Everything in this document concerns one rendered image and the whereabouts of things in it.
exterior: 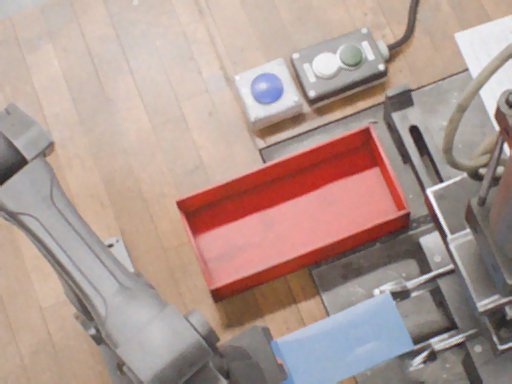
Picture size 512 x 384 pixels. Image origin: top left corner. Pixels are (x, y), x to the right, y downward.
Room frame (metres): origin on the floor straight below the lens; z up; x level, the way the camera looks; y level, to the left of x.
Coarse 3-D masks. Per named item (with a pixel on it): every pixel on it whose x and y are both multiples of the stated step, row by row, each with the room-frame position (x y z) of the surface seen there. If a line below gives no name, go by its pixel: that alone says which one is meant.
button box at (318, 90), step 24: (408, 24) 0.72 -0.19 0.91; (312, 48) 0.69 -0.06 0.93; (336, 48) 0.69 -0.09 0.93; (384, 48) 0.68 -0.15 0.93; (312, 72) 0.66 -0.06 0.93; (336, 72) 0.65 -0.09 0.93; (360, 72) 0.65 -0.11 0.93; (384, 72) 0.65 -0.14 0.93; (312, 96) 0.63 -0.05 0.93; (336, 96) 0.63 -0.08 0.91
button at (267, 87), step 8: (264, 72) 0.67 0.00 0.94; (256, 80) 0.66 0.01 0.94; (264, 80) 0.65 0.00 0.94; (272, 80) 0.65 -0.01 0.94; (280, 80) 0.65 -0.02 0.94; (256, 88) 0.64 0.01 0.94; (264, 88) 0.64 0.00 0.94; (272, 88) 0.64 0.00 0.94; (280, 88) 0.64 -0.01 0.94; (256, 96) 0.63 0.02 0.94; (264, 96) 0.63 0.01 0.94; (272, 96) 0.63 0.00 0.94
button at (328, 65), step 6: (324, 54) 0.68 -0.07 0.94; (330, 54) 0.68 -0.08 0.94; (318, 60) 0.67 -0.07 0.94; (324, 60) 0.67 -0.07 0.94; (330, 60) 0.67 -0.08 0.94; (336, 60) 0.67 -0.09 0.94; (318, 66) 0.66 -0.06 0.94; (324, 66) 0.66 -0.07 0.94; (330, 66) 0.66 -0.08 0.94; (336, 66) 0.66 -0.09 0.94; (318, 72) 0.66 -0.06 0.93; (324, 72) 0.65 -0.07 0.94; (330, 72) 0.65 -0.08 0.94
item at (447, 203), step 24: (432, 192) 0.42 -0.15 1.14; (456, 192) 0.41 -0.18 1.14; (432, 216) 0.40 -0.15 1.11; (456, 216) 0.39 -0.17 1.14; (456, 240) 0.35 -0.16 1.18; (456, 264) 0.33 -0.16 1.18; (480, 264) 0.32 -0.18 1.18; (480, 288) 0.30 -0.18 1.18; (480, 312) 0.28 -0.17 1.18; (504, 312) 0.28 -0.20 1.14; (504, 336) 0.26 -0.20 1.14
